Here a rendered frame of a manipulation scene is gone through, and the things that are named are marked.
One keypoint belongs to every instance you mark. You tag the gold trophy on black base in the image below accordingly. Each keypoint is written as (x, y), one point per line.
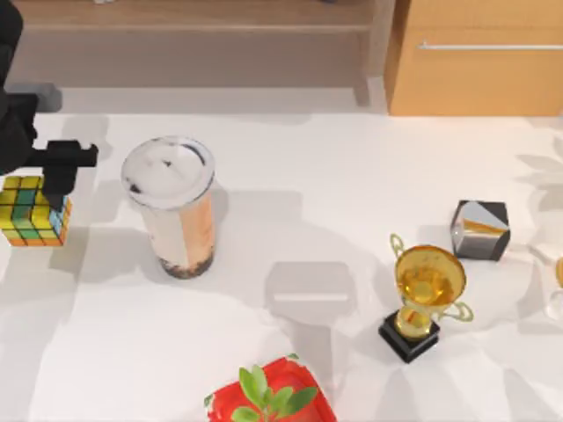
(429, 281)

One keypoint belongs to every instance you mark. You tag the wooden cupboard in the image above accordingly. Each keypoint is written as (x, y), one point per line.
(475, 83)

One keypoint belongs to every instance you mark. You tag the milk tea cup with lid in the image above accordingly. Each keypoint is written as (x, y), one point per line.
(176, 206)

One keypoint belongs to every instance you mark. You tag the black mirrored cube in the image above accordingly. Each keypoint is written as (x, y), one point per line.
(481, 237)

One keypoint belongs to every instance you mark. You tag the pale grey rounded box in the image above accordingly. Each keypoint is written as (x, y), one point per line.
(46, 97)

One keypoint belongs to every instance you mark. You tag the open wooden shelf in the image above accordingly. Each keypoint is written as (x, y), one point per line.
(189, 48)

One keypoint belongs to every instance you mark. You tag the red plant pot with plant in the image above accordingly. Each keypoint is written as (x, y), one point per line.
(281, 395)

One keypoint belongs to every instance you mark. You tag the multicoloured puzzle cube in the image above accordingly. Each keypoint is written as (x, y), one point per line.
(31, 220)

